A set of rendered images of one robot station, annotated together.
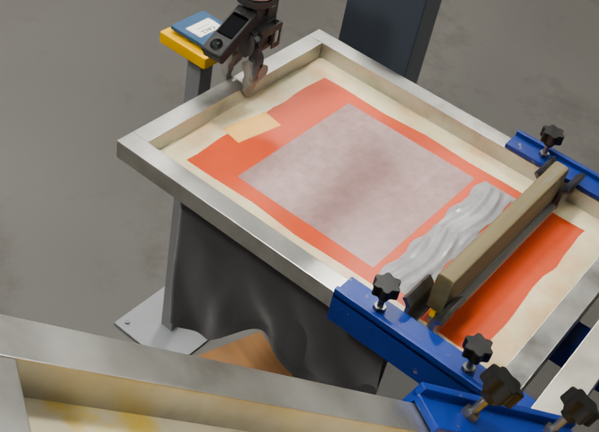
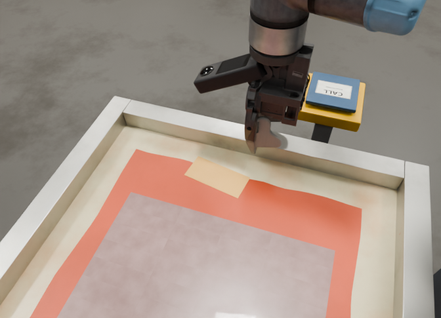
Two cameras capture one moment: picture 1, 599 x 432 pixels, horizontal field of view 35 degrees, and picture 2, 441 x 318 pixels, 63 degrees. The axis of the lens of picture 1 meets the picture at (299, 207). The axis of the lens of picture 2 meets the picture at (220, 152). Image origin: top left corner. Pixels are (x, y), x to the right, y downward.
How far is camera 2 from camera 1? 1.49 m
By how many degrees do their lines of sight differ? 54
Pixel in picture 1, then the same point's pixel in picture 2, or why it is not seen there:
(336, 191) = (151, 293)
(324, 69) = (377, 204)
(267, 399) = not seen: outside the picture
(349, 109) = (323, 255)
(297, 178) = (153, 244)
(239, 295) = not seen: hidden behind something
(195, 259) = not seen: hidden behind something
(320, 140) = (237, 244)
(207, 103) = (203, 126)
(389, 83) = (401, 282)
